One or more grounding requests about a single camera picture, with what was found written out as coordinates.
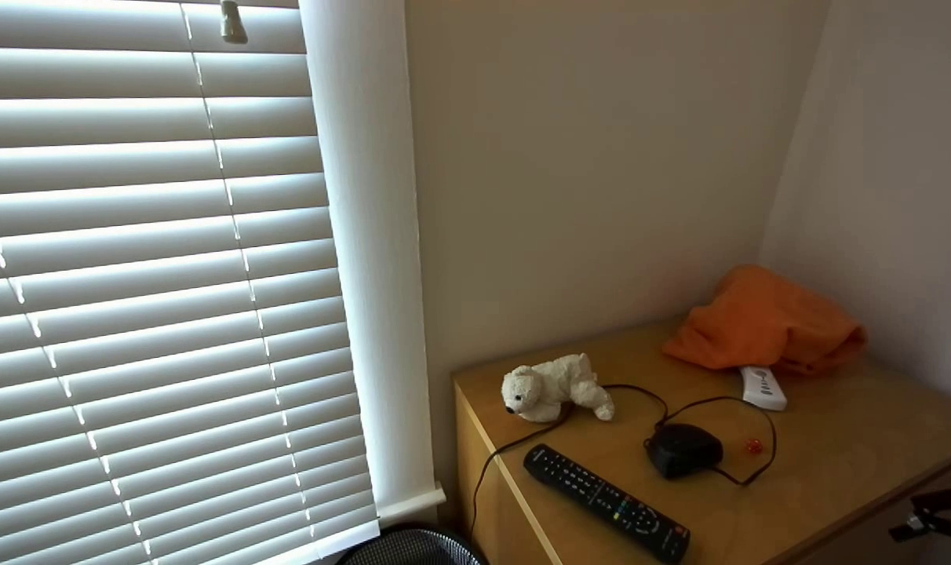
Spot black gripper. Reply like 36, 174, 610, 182
889, 486, 951, 554

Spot light wooden dresser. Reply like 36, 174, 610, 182
452, 317, 951, 565

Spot small white box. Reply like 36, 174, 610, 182
736, 365, 791, 414

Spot orange cloth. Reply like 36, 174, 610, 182
658, 264, 865, 378

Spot black computer mouse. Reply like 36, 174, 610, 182
643, 420, 724, 482

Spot black TV remote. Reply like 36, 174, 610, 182
520, 441, 692, 565

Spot white plush toy dog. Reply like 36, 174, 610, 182
499, 352, 619, 425

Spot black waste bin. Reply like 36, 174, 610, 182
335, 525, 485, 565

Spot white window blinds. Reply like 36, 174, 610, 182
0, 0, 381, 565

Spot thin black adapter cable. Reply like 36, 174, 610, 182
467, 378, 782, 527

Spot white window frame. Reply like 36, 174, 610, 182
298, 0, 449, 527

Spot blind cord tassel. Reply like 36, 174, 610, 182
220, 0, 251, 47

